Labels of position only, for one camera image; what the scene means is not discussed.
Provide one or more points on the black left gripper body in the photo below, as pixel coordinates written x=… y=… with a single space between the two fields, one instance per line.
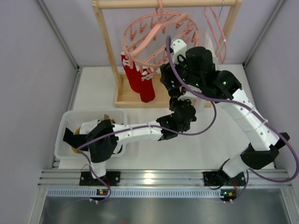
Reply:
x=175 y=103

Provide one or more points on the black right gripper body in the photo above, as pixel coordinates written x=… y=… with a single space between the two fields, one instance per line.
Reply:
x=167 y=76

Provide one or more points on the red sock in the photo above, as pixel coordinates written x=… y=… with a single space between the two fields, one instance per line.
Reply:
x=146 y=89
x=133 y=75

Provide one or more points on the pink round clip hanger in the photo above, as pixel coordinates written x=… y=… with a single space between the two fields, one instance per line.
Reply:
x=143 y=40

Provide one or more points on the plain black sock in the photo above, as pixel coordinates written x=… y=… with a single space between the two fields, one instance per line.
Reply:
x=68 y=135

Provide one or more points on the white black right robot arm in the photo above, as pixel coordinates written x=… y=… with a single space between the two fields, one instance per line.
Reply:
x=226 y=92

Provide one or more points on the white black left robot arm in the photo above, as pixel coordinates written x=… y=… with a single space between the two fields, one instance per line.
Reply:
x=106 y=136

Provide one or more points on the pink clothes hanger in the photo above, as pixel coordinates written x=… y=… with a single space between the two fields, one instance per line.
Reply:
x=214 y=24

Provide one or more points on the white hanging cloth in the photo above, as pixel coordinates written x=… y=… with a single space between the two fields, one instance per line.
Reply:
x=209 y=45

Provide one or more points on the wooden clothes rack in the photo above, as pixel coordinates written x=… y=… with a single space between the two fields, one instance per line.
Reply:
x=227 y=11

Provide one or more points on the brown striped sock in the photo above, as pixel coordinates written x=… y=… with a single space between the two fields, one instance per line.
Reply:
x=106 y=117

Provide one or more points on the white plastic basket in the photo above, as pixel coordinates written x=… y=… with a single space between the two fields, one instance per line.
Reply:
x=72 y=120

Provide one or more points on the yellow sock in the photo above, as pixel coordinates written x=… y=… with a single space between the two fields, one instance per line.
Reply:
x=76 y=149

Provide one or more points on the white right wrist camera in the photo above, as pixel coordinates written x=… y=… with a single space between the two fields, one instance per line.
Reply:
x=178 y=47

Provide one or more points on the aluminium rail base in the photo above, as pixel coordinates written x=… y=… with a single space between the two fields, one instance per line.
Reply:
x=79 y=184

